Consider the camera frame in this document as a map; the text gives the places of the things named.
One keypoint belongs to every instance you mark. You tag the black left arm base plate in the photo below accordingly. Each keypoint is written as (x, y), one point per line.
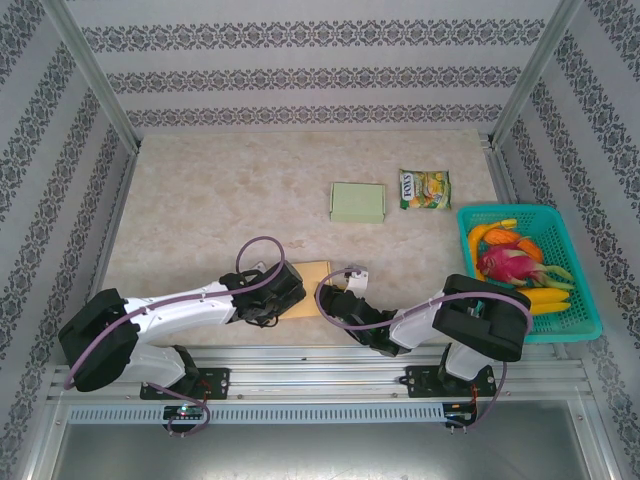
(220, 382)

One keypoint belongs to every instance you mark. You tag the pink toy dragon fruit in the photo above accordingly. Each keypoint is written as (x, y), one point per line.
(510, 262)

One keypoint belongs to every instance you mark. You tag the green yellow candy bag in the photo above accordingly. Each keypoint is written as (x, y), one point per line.
(425, 189)

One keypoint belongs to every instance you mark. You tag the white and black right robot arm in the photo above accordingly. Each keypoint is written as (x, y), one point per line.
(480, 320)

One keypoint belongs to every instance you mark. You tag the aluminium mounting rail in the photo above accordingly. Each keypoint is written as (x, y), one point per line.
(310, 380)

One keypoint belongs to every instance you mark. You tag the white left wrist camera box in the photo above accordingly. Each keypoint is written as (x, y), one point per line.
(257, 265)

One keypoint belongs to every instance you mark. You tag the yellow toy banana bunch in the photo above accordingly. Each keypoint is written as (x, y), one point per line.
(547, 300)

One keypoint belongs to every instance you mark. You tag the grey metal panel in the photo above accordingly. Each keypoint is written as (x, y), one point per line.
(320, 455)

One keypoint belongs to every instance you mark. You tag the aluminium frame post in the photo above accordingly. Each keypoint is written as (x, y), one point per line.
(530, 75)
(94, 75)

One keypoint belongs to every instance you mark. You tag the teal plastic basket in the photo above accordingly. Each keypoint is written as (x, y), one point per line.
(575, 250)

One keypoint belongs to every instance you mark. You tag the green paper box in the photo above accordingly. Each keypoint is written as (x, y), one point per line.
(356, 202)

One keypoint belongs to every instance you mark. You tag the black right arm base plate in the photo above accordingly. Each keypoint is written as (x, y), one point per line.
(420, 382)

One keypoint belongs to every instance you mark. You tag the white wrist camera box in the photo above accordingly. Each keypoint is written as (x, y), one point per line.
(359, 279)
(257, 265)

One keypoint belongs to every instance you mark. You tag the orange toy fruit slice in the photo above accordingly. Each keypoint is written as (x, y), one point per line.
(530, 248)

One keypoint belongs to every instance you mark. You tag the single yellow toy banana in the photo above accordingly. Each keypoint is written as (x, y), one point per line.
(477, 232)

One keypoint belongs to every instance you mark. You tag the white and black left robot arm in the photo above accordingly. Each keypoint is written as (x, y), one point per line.
(175, 310)

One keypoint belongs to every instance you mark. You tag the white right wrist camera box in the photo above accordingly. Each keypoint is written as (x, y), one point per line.
(359, 279)

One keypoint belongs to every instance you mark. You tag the orange paper box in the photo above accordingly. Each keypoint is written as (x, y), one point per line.
(312, 280)

